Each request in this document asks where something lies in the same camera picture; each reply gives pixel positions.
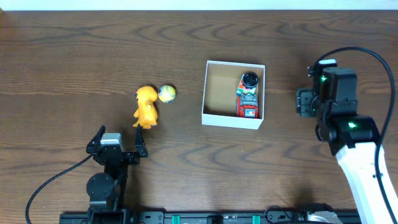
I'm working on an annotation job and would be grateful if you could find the left black cable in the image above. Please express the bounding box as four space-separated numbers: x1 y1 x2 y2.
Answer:
24 153 94 224

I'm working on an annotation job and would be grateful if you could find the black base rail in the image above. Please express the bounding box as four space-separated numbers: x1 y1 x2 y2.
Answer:
59 203 361 224

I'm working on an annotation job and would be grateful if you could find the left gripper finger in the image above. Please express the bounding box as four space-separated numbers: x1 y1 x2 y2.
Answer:
134 125 148 157
86 125 106 154

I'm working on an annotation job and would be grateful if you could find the colourful puzzle cube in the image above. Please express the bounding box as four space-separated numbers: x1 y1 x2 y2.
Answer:
236 74 257 96

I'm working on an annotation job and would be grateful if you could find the small black round cap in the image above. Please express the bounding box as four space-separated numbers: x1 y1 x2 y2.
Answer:
242 72 259 89

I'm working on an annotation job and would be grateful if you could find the black cable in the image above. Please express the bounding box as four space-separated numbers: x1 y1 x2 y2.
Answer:
24 153 94 224
313 46 398 224

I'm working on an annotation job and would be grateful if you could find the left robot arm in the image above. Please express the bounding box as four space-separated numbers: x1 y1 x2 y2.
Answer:
85 126 148 224

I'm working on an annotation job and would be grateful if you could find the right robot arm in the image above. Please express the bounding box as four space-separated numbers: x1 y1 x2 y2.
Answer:
296 65 397 223

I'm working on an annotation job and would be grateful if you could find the white cardboard box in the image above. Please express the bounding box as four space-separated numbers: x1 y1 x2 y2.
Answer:
201 60 266 129

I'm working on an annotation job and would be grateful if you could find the right black cable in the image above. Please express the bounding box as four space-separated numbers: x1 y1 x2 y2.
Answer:
313 46 398 224

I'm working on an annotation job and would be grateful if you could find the orange dinosaur toy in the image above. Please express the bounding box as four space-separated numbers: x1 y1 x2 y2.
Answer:
132 86 158 129

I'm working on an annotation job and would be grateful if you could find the red toy robot car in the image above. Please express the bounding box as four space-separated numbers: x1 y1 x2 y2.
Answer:
236 94 259 119

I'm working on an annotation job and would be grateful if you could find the yellow grey ball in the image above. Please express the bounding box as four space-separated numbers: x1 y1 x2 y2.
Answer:
158 85 176 103

